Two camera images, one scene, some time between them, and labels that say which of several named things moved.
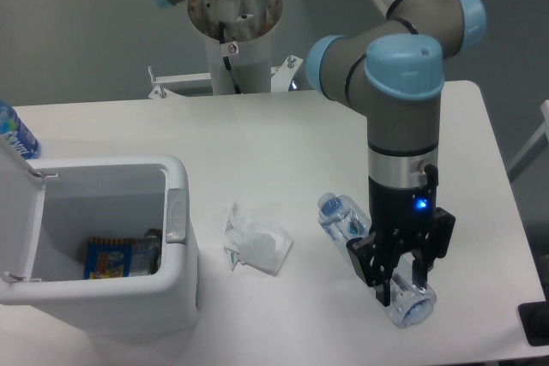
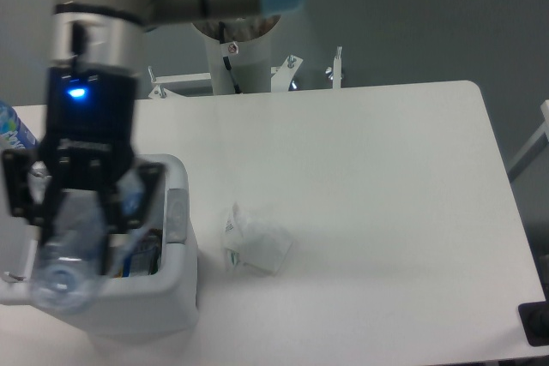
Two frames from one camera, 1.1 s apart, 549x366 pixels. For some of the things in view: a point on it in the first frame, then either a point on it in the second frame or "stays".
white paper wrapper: (255, 243) stays
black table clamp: (534, 320) stays
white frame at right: (537, 145) stays
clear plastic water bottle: (344, 221) → (81, 255)
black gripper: (401, 219) → (88, 142)
